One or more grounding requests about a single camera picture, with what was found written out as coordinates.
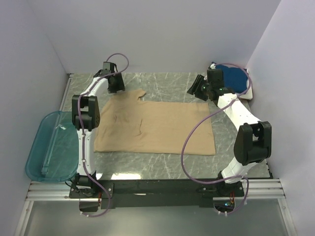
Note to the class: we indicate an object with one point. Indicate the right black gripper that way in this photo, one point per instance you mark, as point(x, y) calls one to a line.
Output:
point(199, 86)

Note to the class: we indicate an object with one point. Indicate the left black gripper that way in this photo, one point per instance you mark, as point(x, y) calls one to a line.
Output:
point(117, 85)

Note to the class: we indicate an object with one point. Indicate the beige t-shirt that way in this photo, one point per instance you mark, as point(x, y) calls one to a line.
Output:
point(128, 124)

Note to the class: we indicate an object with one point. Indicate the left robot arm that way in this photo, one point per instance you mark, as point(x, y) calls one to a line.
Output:
point(85, 116)

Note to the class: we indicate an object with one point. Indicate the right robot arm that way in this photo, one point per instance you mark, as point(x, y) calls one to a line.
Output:
point(254, 137)

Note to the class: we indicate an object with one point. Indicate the folded blue t-shirt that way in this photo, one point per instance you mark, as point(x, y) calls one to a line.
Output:
point(234, 76)

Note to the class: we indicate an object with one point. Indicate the folded white t-shirt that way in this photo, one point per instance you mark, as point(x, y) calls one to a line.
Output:
point(248, 95)

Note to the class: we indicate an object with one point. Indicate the teal plastic bin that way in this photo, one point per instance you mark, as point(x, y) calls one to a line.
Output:
point(53, 156)

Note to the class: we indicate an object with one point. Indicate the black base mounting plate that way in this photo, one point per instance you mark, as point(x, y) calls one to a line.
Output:
point(150, 193)

